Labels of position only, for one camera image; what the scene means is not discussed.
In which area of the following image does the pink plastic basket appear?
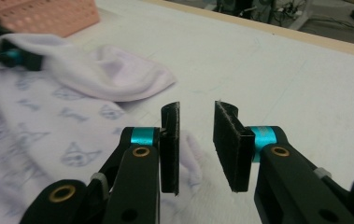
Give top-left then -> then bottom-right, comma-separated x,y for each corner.
0,0 -> 101,39

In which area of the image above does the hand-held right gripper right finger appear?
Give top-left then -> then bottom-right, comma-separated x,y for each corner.
213,101 -> 354,224

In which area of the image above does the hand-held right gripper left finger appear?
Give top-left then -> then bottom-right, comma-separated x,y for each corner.
103,102 -> 181,224

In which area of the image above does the white metal stand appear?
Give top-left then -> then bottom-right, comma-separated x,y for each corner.
286,7 -> 310,31

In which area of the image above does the white cat-print pillowcase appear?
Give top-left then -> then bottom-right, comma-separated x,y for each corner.
0,33 -> 260,224

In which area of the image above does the white grid mat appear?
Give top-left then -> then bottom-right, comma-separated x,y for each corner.
66,0 -> 354,224

